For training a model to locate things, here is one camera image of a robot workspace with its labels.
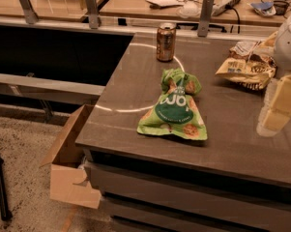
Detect blue white packet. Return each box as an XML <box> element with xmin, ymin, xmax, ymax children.
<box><xmin>250</xmin><ymin>2</ymin><xmax>276</xmax><ymax>16</ymax></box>

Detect grey metal bracket right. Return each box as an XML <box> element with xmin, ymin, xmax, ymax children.
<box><xmin>197</xmin><ymin>0</ymin><xmax>215</xmax><ymax>37</ymax></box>

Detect cardboard box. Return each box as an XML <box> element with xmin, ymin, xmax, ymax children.
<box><xmin>41</xmin><ymin>104</ymin><xmax>101</xmax><ymax>209</ymax></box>

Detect green chip bag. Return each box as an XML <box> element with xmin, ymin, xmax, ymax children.
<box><xmin>137</xmin><ymin>68</ymin><xmax>208</xmax><ymax>140</ymax></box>

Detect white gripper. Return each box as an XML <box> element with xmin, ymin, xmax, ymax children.
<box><xmin>271</xmin><ymin>15</ymin><xmax>291</xmax><ymax>117</ymax></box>

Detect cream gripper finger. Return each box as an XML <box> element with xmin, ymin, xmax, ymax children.
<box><xmin>261</xmin><ymin>109</ymin><xmax>290</xmax><ymax>131</ymax></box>

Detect brown chip bag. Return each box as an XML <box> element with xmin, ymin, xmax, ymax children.
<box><xmin>216</xmin><ymin>32</ymin><xmax>277</xmax><ymax>91</ymax></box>

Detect black chair leg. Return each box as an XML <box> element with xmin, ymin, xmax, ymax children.
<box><xmin>0</xmin><ymin>156</ymin><xmax>13</xmax><ymax>221</ymax></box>

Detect grey metal bracket left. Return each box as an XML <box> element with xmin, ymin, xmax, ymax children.
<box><xmin>18</xmin><ymin>0</ymin><xmax>39</xmax><ymax>24</ymax></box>

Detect grey metal bracket middle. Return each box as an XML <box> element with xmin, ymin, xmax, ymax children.
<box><xmin>85</xmin><ymin>0</ymin><xmax>100</xmax><ymax>29</ymax></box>

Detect white power strip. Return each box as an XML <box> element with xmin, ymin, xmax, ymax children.
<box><xmin>212</xmin><ymin>0</ymin><xmax>241</xmax><ymax>16</ymax></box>

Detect grey drawer cabinet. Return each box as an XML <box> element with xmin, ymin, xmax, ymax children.
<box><xmin>85</xmin><ymin>150</ymin><xmax>291</xmax><ymax>232</ymax></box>

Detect brown soda can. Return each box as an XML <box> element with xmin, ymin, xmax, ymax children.
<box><xmin>157</xmin><ymin>22</ymin><xmax>176</xmax><ymax>62</ymax></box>

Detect grey metal bracket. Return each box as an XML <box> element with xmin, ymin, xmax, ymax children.
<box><xmin>85</xmin><ymin>0</ymin><xmax>100</xmax><ymax>29</ymax></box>
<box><xmin>197</xmin><ymin>0</ymin><xmax>215</xmax><ymax>37</ymax></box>
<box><xmin>18</xmin><ymin>0</ymin><xmax>39</xmax><ymax>24</ymax></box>

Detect white paper sheets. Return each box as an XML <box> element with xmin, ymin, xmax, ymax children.
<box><xmin>145</xmin><ymin>0</ymin><xmax>185</xmax><ymax>9</ymax></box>

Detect black power cable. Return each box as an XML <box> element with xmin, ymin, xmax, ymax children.
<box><xmin>225</xmin><ymin>4</ymin><xmax>242</xmax><ymax>35</ymax></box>

